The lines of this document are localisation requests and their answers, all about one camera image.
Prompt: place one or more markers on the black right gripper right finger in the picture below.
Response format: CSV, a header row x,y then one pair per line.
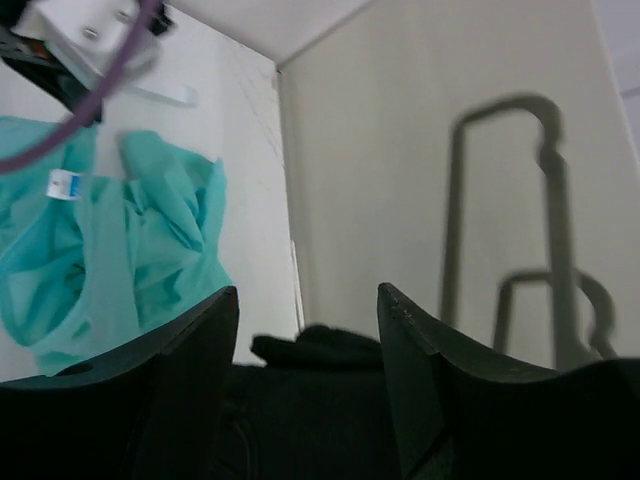
x,y
463,411

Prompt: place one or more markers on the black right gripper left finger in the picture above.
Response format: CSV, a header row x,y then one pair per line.
x,y
148,409

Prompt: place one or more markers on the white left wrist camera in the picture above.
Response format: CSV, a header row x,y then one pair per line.
x,y
84,35

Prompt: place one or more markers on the white metal clothes rack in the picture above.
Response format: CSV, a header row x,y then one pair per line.
x,y
178,95

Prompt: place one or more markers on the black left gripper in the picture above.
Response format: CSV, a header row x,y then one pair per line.
x,y
32,60

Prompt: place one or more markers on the teal t shirt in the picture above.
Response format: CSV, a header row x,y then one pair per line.
x,y
91,262

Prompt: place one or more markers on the black hanging garment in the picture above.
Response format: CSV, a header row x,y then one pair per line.
x,y
317,408

